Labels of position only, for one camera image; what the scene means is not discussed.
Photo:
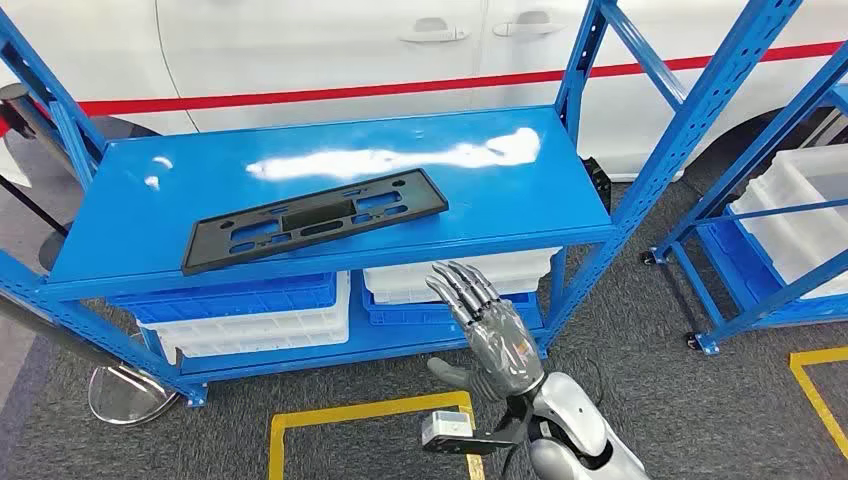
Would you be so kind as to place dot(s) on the chrome stanchion with round base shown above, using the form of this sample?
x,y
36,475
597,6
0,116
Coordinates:
x,y
126,397

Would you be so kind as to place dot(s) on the yellow floor tape square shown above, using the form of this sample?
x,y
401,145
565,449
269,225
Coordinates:
x,y
805,387
364,411

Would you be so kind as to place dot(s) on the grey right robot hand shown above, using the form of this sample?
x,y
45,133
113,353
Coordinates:
x,y
503,344

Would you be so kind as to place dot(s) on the blue metal shelf rack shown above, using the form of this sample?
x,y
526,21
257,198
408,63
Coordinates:
x,y
199,199
729,255

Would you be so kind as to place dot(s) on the white car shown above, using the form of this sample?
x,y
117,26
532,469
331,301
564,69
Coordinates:
x,y
298,53

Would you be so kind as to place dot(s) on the black stanchion post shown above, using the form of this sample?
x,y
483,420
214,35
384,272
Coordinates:
x,y
16,99

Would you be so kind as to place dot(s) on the blue plastic crate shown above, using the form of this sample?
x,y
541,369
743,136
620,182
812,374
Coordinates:
x,y
232,301
397,313

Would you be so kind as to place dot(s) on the white plastic crate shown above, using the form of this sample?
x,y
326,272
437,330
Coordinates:
x,y
795,232
252,334
411,281

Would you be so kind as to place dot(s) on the black plastic plate part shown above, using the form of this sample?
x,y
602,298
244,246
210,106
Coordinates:
x,y
212,245

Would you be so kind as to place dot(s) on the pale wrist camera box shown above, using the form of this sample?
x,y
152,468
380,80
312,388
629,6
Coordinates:
x,y
447,427

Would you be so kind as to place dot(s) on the red barrier belt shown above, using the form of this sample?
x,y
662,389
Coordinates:
x,y
331,89

